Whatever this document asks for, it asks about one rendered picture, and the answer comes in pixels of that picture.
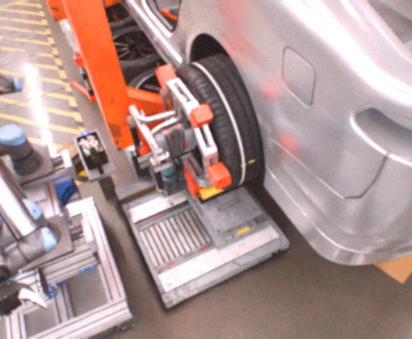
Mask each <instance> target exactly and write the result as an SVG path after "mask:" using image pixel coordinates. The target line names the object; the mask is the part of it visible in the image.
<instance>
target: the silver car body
mask: <svg viewBox="0 0 412 339"><path fill-rule="evenodd" d="M122 1H123V4H124V8H125V9H126V10H127V11H128V13H129V14H130V15H131V16H132V17H133V19H134V20H135V21H136V22H137V23H138V24H139V26H140V28H141V30H142V31H143V32H144V33H145V34H146V35H147V37H148V38H149V40H150V42H151V43H152V45H153V46H154V47H155V49H156V50H157V51H158V53H159V55H160V56H161V57H162V58H163V59H164V60H165V62H166V64H167V65H168V64H171V65H172V67H173V70H174V71H175V70H176V69H178V68H179V67H182V66H184V65H188V53H189V47H190V44H191V40H192V38H193V37H194V34H195V33H197V32H202V31H203V32H208V33H209V34H211V35H212V36H214V37H215V38H216V39H217V40H218V41H219V42H220V43H221V44H223V47H224V48H225V50H226V51H227V52H228V54H229V55H230V56H231V57H232V59H233V61H234V63H235V64H236V66H237V67H238V71H239V73H240V74H241V76H242V79H243V81H244V83H245V84H246V88H247V89H248V92H249V94H250V97H251V99H252V102H253V104H254V110H255V113H256V116H257V119H258V122H259V127H260V131H261V135H262V139H263V147H264V153H265V162H266V177H265V182H264V186H265V188H266V189H267V191H268V192H269V193H270V196H271V197H272V198H273V199H274V200H275V201H276V202H277V203H278V204H279V206H280V207H281V208H282V210H283V211H284V214H286V215H287V216H288V218H289V219H290V220H291V221H292V222H293V224H294V225H295V226H296V227H297V229H298V230H299V232H300V233H301V235H302V236H303V237H304V238H305V239H306V240H307V241H308V242H309V244H310V245H311V247H312V248H313V249H314V250H315V251H316V252H317V253H319V254H321V255H322V256H323V257H324V258H325V259H327V260H329V261H332V262H334V263H337V264H340V265H341V264H345V265H368V264H375V263H379V262H386V261H392V260H394V259H398V258H400V257H405V256H407V255H410V254H412V0H122Z"/></svg>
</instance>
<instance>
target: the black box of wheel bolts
mask: <svg viewBox="0 0 412 339"><path fill-rule="evenodd" d="M75 139H76V141H77V142H78V147H79V152H80V154H81V156H82V159H83V160H84V162H85V164H86V167H87V169H88V170H92V169H94V168H97V167H96V165H95V163H94V162H93V160H92V156H91V155H90V152H89V149H88V148H91V147H92V146H94V147H95V149H96V151H97V154H98V155H99V158H100V162H101V165H105V164H107V163H109V161H108V159H107V155H106V153H105V148H104V147H103V143H102V141H101V140H100V138H99V134H98V133H97V130H96V131H93V132H90V133H87V134H86V135H83V136H80V137H77V138H75Z"/></svg>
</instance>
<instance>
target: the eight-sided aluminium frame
mask: <svg viewBox="0 0 412 339"><path fill-rule="evenodd" d="M179 91H180V93H181V94H183V95H184V96H185V97H186V98H187V101H188V103H187V102H186V101H185V99H184V98H183V96H181V95H180V93H179ZM160 93H161V97H162V103H163V110H164V112H167V111H169V108H168V104H167V99H169V100H170V108H171V110H172V111H173V107H174V100H173V97H175V98H176V100H177V101H178V103H179V105H180V106H181V108H182V109H183V110H184V111H185V113H186V115H187V117H188V119H189V122H190V124H191V126H192V129H193V133H194V135H195V138H196V140H197V143H198V145H199V147H200V151H201V154H202V157H203V163H204V171H203V170H202V169H201V168H200V166H199V164H198V163H197V161H196V160H195V158H194V157H193V156H192V153H191V150H190V153H189V154H185V155H182V156H181V157H180V159H181V161H182V163H183V164H184V165H185V166H186V168H187V170H188V171H189V172H190V174H191V176H192V178H193V180H194V181H195V184H196V185H197V186H204V187H207V188H209V187H211V186H213V184H212V183H211V182H210V181H209V179H208V167H210V164H209V159H210V158H211V164H212V166H213V165H215V164H218V152H217V147H216V145H215V144H214V142H213V139H212V137H211V134H210V132H209V130H208V125H207V124H205V125H204V126H201V127H202V130H203V132H204V135H205V138H206V140H207V142H208V144H207V145H205V143H204V139H203V138H202V136H201V134H200V130H199V128H194V127H193V123H192V121H191V119H190V116H189V114H190V112H191V110H192V109H193V108H195V107H198V106H199V103H198V102H197V100H196V99H194V97H193V96H192V95H191V93H190V92H189V91H188V89H187V88H186V87H185V85H184V84H183V83H182V82H181V81H180V80H179V79H178V78H177V79H174V80H172V81H169V82H167V83H165V85H164V87H163V88H162V89H161V90H160ZM174 118H177V117H176V115H173V117H168V118H166V119H165V121H166V122H167V121H169V120H171V119H174ZM190 160H191V162H192V164H193V166H194V168H195V169H196V170H197V172H198V173H199V175H200V176H197V175H196V173H195V171H194V170H193V169H192V167H191V165H190V163H189V162H188V161H190Z"/></svg>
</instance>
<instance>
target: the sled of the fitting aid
mask: <svg viewBox="0 0 412 339"><path fill-rule="evenodd" d="M244 188H245V189H246V187H245V186H244ZM183 189H184V193H185V195H186V197H187V199H188V200H189V202H190V203H191V205H192V206H193V210H194V211H195V213H196V214H197V215H198V217H199V218H200V221H201V223H202V224H203V226H204V227H205V229H206V230H207V231H208V235H209V236H210V238H211V239H212V242H213V243H214V244H215V246H216V247H217V249H218V250H219V251H220V250H222V249H223V248H225V247H227V246H229V245H231V244H235V243H237V242H239V241H241V240H243V239H245V238H247V237H248V236H251V235H253V234H254V233H256V232H258V231H261V230H263V229H265V228H269V217H268V216H267V214H265V213H264V211H263V210H262V208H261V207H260V206H259V205H258V204H257V202H256V201H255V200H254V198H253V196H252V195H251V194H250V192H249V191H248V190H247V189H246V191H247V192H248V193H249V195H250V196H251V198H252V199H253V200H254V201H255V203H256V204H257V205H258V207H259V208H260V210H261V215H259V216H256V217H255V218H253V219H251V220H248V221H246V222H245V223H243V224H240V225H238V226H237V227H235V228H232V229H229V230H227V231H224V232H223V233H221V234H218V233H217V231H216V229H214V227H213V226H212V224H211V223H210V221H209V219H208V216H207V215H206V214H205V213H204V210H203V209H202V207H201V206H200V204H199V203H198V201H197V200H196V199H194V198H193V195H192V193H191V192H190V190H189V189H188V186H185V187H184V188H183Z"/></svg>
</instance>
